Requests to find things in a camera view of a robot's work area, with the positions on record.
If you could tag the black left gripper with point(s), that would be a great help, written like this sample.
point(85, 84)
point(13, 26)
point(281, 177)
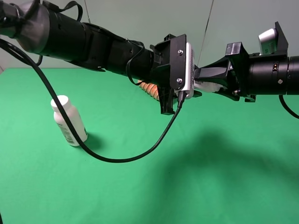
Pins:
point(168, 70)

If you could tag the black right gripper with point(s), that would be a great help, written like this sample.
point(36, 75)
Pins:
point(217, 72)

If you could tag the white bottle with brush top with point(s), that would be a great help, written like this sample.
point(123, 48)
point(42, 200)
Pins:
point(208, 87)

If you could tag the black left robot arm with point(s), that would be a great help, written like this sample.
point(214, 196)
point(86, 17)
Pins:
point(41, 28)

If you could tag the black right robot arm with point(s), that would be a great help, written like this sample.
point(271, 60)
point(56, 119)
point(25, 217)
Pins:
point(273, 74)

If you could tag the orange striped bread loaf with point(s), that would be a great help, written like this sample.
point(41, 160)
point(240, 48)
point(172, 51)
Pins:
point(150, 89)

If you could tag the green table cloth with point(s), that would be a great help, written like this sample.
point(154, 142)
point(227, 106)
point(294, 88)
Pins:
point(222, 162)

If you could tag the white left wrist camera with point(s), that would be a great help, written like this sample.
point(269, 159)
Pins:
point(189, 72)

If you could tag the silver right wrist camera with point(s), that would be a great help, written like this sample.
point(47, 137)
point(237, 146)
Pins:
point(268, 41)

